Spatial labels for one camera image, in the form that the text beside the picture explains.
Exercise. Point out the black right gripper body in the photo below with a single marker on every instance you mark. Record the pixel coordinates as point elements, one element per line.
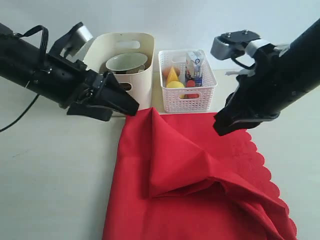
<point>263,95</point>

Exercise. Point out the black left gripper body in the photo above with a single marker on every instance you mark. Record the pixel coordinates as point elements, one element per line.
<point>65,82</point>

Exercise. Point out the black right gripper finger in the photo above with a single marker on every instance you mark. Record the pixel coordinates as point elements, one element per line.
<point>241,124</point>
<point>226,118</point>

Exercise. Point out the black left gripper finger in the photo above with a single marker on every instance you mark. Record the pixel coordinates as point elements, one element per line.
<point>113,96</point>
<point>94,112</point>

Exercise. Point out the pale green ceramic bowl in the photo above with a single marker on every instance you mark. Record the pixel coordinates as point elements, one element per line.
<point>127,63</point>

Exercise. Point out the orange carrot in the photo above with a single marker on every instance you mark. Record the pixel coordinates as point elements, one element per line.
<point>190,84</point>

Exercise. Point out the brown egg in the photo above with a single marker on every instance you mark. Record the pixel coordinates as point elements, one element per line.
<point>166,71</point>

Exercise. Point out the yellow lemon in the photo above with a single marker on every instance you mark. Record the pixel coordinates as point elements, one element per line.
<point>175,85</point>

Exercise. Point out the yellow cheese wedge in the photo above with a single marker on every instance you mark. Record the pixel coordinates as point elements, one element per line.
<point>171,76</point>

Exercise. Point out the small milk carton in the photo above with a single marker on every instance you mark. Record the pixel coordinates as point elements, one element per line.
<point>193,67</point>

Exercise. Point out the red table cloth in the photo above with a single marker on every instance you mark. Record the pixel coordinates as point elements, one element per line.
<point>175,178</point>

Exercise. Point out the stainless steel cup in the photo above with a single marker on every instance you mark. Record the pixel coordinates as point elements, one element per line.
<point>126,86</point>

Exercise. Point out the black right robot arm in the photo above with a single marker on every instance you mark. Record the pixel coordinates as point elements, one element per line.
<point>264,56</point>

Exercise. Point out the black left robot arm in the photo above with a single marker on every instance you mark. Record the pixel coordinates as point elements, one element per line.
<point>26,61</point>

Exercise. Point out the cream plastic bin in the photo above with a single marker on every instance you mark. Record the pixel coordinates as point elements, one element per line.
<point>108,45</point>

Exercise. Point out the white perforated plastic basket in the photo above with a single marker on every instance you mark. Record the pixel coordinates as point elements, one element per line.
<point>174,100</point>

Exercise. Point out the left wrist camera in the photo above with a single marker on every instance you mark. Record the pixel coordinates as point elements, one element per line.
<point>72,42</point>

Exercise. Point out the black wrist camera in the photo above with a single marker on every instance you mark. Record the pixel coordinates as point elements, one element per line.
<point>236,44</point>

